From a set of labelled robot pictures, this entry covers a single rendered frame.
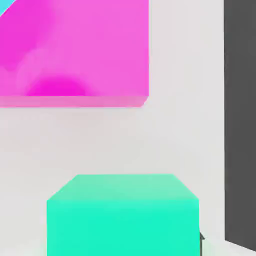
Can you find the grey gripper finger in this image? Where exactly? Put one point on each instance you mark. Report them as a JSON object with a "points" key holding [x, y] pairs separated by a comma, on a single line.
{"points": [[201, 241]]}

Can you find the small turquoise cube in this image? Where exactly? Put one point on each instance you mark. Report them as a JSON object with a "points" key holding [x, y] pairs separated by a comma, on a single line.
{"points": [[123, 224]]}

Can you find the large magenta box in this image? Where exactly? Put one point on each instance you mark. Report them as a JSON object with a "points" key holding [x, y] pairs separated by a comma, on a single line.
{"points": [[84, 50]]}

